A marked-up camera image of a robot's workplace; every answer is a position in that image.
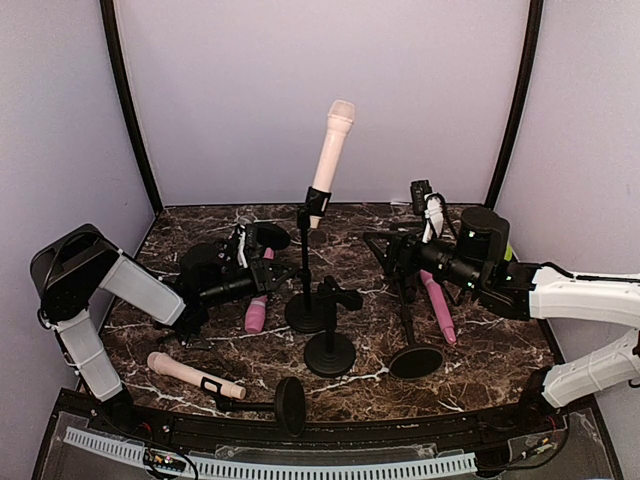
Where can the black front stand lying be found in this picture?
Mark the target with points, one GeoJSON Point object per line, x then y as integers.
{"type": "Point", "coordinates": [288, 406]}

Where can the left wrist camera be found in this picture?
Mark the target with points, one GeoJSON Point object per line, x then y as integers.
{"type": "Point", "coordinates": [251, 243]}

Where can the left black frame post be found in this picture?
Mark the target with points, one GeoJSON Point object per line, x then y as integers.
{"type": "Point", "coordinates": [128, 109]}

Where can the small pink microphone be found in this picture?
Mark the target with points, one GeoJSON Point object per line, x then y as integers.
{"type": "Point", "coordinates": [256, 314]}

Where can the grey cable duct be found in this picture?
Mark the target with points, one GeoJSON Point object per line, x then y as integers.
{"type": "Point", "coordinates": [196, 466]}

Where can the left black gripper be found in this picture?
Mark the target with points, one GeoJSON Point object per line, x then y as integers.
{"type": "Point", "coordinates": [262, 275]}

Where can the black stand holding beige microphone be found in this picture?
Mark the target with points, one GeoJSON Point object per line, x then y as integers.
{"type": "Point", "coordinates": [302, 313]}

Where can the large pink microphone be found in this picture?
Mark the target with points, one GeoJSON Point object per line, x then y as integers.
{"type": "Point", "coordinates": [439, 306]}

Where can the black round-base desk stand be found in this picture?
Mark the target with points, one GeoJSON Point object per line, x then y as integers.
{"type": "Point", "coordinates": [329, 354]}

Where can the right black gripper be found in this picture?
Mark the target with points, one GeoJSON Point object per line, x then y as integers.
{"type": "Point", "coordinates": [398, 240]}

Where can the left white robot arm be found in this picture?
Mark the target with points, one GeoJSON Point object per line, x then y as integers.
{"type": "Point", "coordinates": [84, 264]}

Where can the beige microphone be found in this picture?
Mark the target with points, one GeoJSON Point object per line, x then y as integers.
{"type": "Point", "coordinates": [340, 120]}
{"type": "Point", "coordinates": [163, 364]}

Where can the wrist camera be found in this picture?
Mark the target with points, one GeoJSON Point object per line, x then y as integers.
{"type": "Point", "coordinates": [431, 207]}
{"type": "Point", "coordinates": [251, 243]}

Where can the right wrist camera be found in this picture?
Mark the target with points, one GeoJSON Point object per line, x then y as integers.
{"type": "Point", "coordinates": [431, 207]}

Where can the black stand with black microphone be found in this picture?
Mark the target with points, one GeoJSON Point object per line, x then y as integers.
{"type": "Point", "coordinates": [417, 359]}

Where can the black front rail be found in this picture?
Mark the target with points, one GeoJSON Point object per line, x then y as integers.
{"type": "Point", "coordinates": [468, 431]}

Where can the right black frame post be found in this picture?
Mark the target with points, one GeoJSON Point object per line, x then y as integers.
{"type": "Point", "coordinates": [526, 65]}

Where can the black microphone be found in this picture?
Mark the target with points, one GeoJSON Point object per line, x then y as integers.
{"type": "Point", "coordinates": [410, 289]}

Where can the black tripod stand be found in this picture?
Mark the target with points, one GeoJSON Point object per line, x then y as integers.
{"type": "Point", "coordinates": [187, 331]}

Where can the black frame post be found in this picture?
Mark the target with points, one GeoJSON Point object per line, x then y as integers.
{"type": "Point", "coordinates": [526, 65]}
{"type": "Point", "coordinates": [128, 109]}

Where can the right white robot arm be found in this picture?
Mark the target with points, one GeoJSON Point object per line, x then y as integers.
{"type": "Point", "coordinates": [523, 291]}

